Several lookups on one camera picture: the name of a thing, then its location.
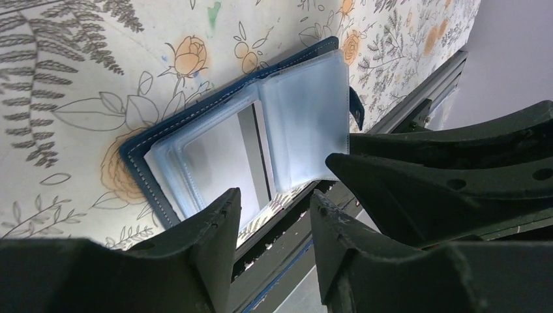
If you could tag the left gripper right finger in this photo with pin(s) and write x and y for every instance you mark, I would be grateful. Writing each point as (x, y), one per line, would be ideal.
(361, 270)

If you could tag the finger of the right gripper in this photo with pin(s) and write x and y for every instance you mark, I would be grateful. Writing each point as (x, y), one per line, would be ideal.
(421, 206)
(520, 137)

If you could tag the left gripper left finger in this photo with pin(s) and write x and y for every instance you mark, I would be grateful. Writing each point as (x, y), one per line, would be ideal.
(187, 268)

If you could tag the white card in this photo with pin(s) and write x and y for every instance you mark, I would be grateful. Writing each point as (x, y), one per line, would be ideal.
(227, 150)

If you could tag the navy blue card holder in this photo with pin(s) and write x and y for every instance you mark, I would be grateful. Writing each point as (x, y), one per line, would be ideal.
(307, 105)

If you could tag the floral table mat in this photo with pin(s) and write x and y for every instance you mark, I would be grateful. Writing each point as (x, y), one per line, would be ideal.
(78, 78)

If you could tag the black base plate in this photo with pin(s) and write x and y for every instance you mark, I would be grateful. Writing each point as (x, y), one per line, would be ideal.
(275, 271)

